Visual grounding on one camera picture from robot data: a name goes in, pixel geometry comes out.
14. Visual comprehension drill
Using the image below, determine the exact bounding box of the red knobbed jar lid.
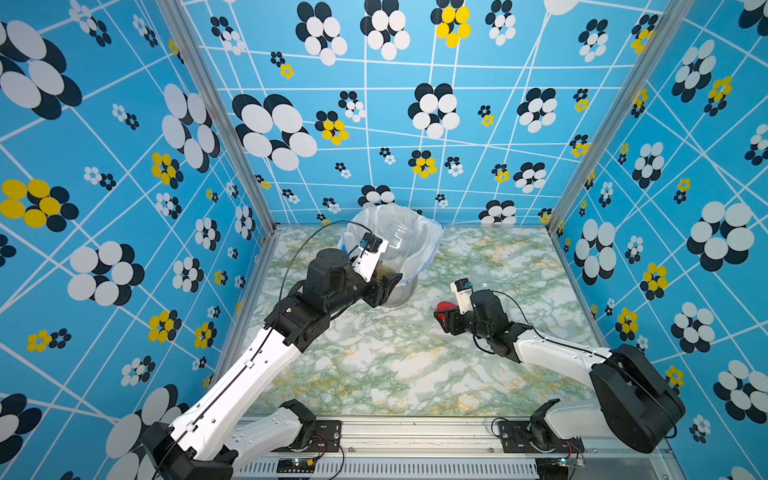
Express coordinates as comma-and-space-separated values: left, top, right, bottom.
435, 301, 458, 315

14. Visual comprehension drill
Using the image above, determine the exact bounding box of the aluminium front rail frame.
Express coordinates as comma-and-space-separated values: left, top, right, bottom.
230, 416, 684, 479

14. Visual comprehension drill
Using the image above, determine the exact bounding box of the left aluminium corner post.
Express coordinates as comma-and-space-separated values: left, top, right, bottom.
157, 0, 276, 237

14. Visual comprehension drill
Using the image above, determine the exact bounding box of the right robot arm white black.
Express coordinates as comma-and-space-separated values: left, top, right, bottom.
434, 289, 686, 454

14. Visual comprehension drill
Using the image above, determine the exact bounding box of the circuit board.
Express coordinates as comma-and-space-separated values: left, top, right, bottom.
276, 457, 317, 477
536, 458, 585, 480

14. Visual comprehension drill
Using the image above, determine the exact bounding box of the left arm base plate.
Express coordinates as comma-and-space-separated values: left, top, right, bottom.
287, 420, 343, 453

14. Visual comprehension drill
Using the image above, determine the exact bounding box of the red lid jar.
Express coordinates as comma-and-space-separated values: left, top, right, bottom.
381, 220, 434, 283

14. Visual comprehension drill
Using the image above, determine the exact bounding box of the right aluminium corner post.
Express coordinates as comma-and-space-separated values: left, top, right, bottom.
546, 0, 695, 240

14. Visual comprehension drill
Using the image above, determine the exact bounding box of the right black cable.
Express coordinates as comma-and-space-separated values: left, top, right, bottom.
491, 289, 547, 343

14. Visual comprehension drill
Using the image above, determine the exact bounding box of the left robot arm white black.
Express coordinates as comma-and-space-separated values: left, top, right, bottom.
141, 242, 402, 479

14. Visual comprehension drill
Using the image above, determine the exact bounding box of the white plastic bin liner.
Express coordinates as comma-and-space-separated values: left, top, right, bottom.
338, 203, 444, 285

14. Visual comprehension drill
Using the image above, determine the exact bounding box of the left black cable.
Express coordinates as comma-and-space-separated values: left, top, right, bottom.
278, 220, 373, 301

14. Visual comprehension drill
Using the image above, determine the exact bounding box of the black cable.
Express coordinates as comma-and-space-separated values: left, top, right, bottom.
278, 220, 373, 301
491, 289, 547, 343

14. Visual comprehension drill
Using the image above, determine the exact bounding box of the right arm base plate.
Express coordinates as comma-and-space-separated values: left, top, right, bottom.
491, 418, 584, 457

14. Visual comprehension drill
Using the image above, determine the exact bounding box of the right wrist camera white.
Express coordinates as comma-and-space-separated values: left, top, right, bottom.
451, 278, 473, 315

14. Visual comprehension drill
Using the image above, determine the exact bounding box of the right circuit board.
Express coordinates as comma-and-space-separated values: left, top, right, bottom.
536, 458, 585, 480

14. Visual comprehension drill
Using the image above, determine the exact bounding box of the aluminium corner post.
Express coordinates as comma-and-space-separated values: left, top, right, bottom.
546, 0, 695, 240
157, 0, 276, 237

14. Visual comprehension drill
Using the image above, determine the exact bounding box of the left circuit board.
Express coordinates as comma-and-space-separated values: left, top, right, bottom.
276, 457, 317, 477

